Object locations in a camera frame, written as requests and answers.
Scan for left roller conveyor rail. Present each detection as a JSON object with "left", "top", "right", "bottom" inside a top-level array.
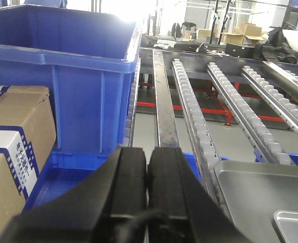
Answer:
[{"left": 172, "top": 59, "right": 231, "bottom": 218}]

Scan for large blue plastic crate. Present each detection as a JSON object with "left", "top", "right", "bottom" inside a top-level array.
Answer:
[{"left": 0, "top": 5, "right": 141, "bottom": 155}]

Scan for black case on floor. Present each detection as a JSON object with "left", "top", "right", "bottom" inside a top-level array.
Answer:
[{"left": 225, "top": 44, "right": 254, "bottom": 59}]

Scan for right roller conveyor rail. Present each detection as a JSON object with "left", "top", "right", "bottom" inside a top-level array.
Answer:
[{"left": 242, "top": 65, "right": 298, "bottom": 134}]

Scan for open cardboard boxes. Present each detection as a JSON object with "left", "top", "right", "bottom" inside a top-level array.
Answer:
[{"left": 196, "top": 21, "right": 269, "bottom": 47}]

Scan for brown cardboard box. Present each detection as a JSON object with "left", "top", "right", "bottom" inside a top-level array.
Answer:
[{"left": 0, "top": 86, "right": 56, "bottom": 171}]

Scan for middle roller conveyor rail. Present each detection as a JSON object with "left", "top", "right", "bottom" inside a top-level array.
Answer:
[{"left": 207, "top": 62, "right": 295, "bottom": 166}]

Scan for cardboard box with blue tape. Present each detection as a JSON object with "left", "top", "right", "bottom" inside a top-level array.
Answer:
[{"left": 0, "top": 126, "right": 39, "bottom": 233}]

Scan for flat steel divider rail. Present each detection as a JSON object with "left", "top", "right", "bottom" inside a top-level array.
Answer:
[{"left": 153, "top": 50, "right": 179, "bottom": 147}]

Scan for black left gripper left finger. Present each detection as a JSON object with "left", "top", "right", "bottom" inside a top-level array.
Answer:
[{"left": 0, "top": 147, "right": 146, "bottom": 242}]

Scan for low blue plastic bin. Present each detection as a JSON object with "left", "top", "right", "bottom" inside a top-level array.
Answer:
[{"left": 22, "top": 151, "right": 203, "bottom": 213}]

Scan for red steel support frame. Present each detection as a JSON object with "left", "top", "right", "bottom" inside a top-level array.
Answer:
[{"left": 137, "top": 79, "right": 287, "bottom": 130}]

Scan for roller conveyor rail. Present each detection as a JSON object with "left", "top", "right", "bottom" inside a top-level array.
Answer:
[
  {"left": 207, "top": 62, "right": 295, "bottom": 166},
  {"left": 172, "top": 59, "right": 231, "bottom": 218},
  {"left": 242, "top": 65, "right": 298, "bottom": 134}
]

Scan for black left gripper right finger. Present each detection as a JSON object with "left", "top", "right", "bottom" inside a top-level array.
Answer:
[{"left": 148, "top": 147, "right": 250, "bottom": 242}]

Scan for large silver outer tray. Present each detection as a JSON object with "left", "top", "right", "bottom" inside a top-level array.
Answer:
[{"left": 214, "top": 160, "right": 298, "bottom": 242}]

